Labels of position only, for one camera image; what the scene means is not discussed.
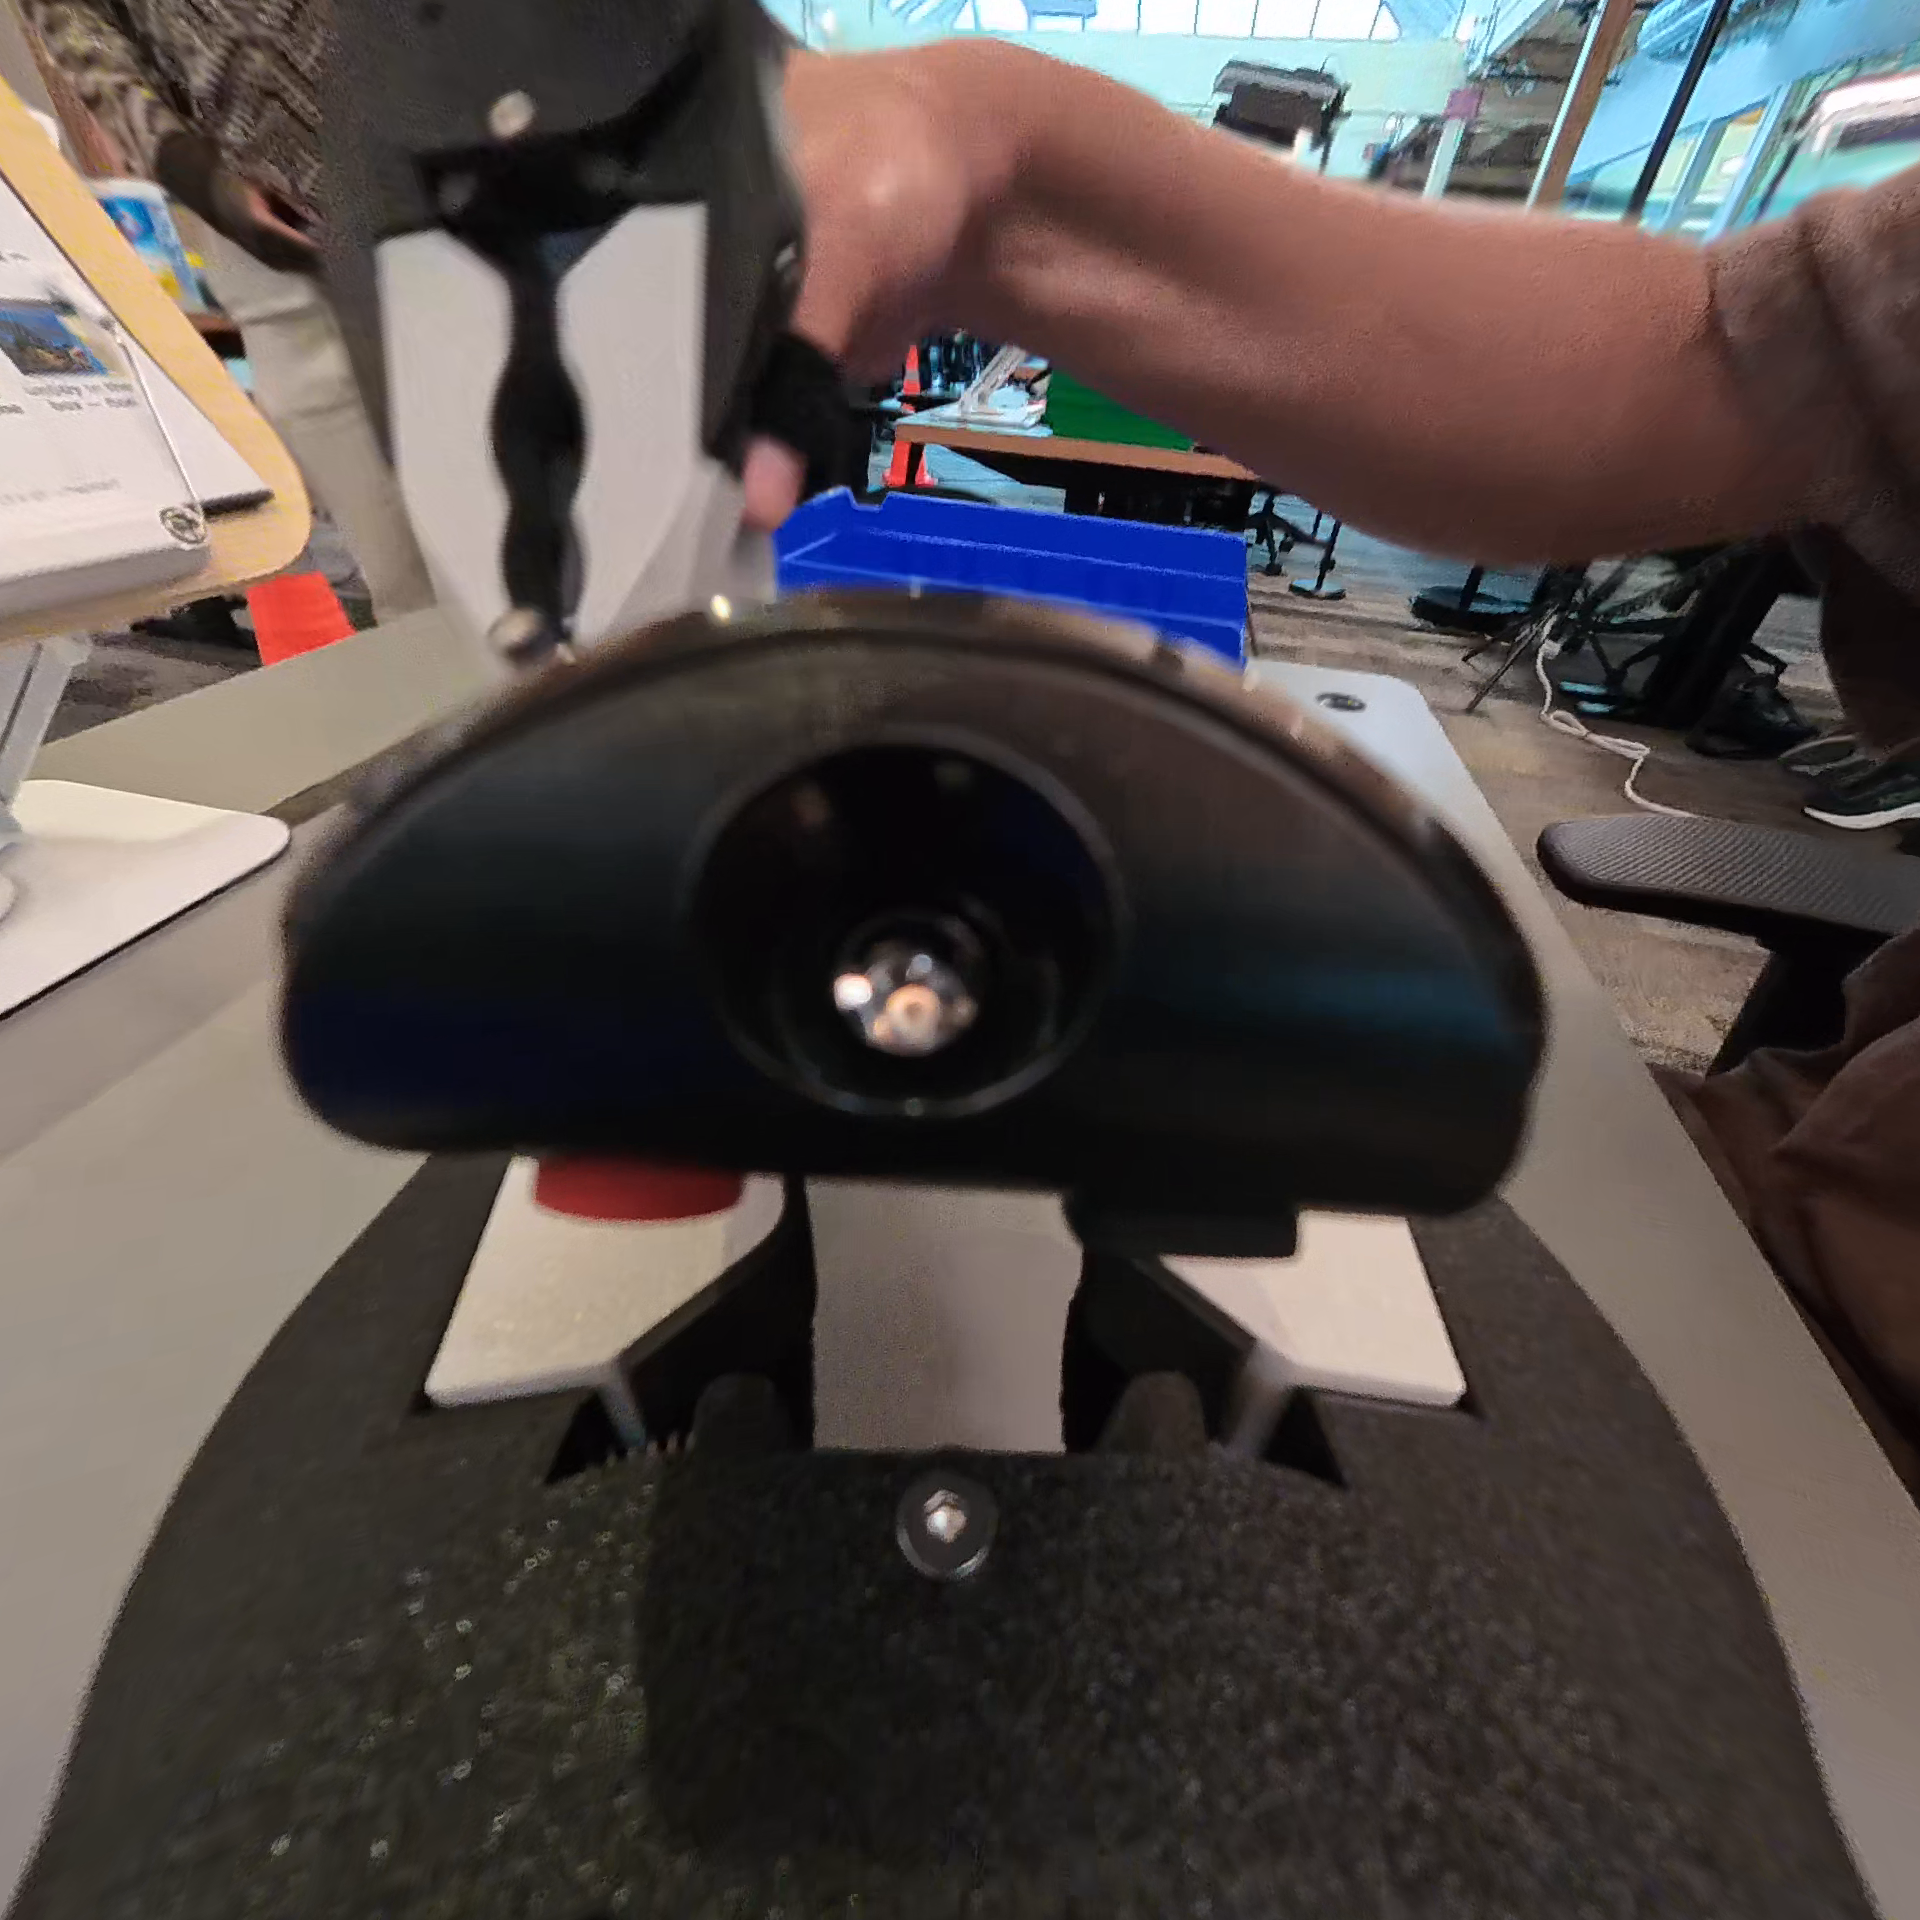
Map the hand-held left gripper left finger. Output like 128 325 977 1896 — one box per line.
426 1162 820 1451

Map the black studio light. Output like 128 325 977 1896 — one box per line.
1210 60 1353 147

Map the person's right hand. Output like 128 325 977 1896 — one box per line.
742 36 1056 530

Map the white monitor stand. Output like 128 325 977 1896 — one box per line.
0 632 290 1021

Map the person's right forearm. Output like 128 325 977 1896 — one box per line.
1020 83 1748 569

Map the black sneaker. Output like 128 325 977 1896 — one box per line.
1798 749 1920 832

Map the blue plastic bin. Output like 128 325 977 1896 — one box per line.
773 486 1254 673

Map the wooden pillar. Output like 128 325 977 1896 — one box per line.
1526 0 1641 214

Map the black office chair armrest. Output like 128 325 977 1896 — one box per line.
1536 813 1920 1075

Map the orange traffic cone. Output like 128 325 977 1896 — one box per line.
244 569 358 665

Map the wooden table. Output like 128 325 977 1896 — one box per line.
889 402 1264 521

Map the glossy black half-round device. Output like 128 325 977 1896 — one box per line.
280 593 1548 1259

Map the person's brown clothed body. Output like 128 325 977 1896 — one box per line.
1656 164 1920 1449

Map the red round knob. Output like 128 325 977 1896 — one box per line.
534 1160 746 1220

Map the wooden backing board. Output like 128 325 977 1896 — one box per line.
0 83 312 641

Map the black tripod pole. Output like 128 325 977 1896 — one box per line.
1622 0 1729 243

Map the grey desk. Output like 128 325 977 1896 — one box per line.
0 598 1920 1920

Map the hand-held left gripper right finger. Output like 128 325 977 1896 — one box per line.
1065 1212 1468 1457

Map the white floor cable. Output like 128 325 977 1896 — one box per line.
1528 632 1705 820

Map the white display screen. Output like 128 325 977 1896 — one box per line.
0 177 274 619

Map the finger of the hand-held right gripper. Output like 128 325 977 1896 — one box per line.
538 200 783 650
375 229 544 662

